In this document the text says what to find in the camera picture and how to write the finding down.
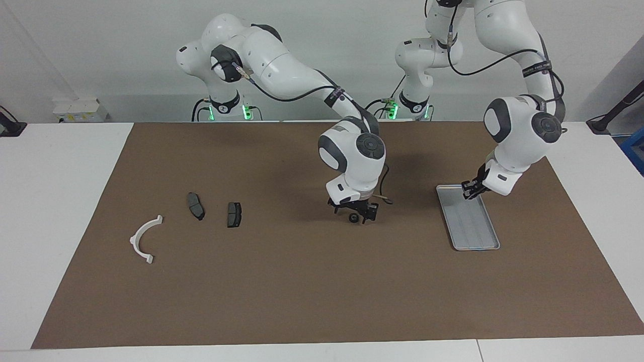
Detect elongated dark brake pad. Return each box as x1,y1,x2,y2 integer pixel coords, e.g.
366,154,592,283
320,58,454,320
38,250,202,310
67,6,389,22
187,192,206,221

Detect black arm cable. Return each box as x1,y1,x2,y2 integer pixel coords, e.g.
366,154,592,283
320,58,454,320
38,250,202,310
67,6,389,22
211,58,394,206
425,0,567,134

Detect black left base cable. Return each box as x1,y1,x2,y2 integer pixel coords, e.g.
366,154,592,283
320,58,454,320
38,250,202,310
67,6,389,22
359,75,406,120

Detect white box with yellow labels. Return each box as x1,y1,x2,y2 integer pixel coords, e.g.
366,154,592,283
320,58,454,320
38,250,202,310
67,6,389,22
52,98,109,123

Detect silver metal tray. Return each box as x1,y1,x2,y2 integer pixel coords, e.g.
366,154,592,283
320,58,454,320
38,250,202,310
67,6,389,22
436,184,501,251

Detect black right base cable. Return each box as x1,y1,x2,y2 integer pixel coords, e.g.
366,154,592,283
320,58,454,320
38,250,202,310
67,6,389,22
191,98,212,122

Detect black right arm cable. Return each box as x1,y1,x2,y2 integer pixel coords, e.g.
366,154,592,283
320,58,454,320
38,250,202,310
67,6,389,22
211,58,394,206

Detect black base cable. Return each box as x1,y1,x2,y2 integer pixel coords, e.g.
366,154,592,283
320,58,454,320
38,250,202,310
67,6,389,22
191,98,212,122
359,75,406,120

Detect white curved plastic bracket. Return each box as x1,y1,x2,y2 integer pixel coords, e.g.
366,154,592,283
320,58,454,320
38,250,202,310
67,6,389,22
129,215,164,265

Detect blue storage bin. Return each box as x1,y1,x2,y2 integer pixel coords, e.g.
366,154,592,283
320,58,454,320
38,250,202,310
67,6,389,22
620,128,644,176

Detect black camera stand clamp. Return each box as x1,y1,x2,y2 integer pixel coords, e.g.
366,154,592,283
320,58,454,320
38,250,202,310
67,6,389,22
0,106,27,138

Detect brown table mat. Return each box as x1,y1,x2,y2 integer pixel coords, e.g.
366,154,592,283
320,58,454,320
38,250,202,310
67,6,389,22
31,121,644,349

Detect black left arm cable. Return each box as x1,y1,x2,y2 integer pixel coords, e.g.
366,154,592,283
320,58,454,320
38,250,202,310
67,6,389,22
425,0,567,134

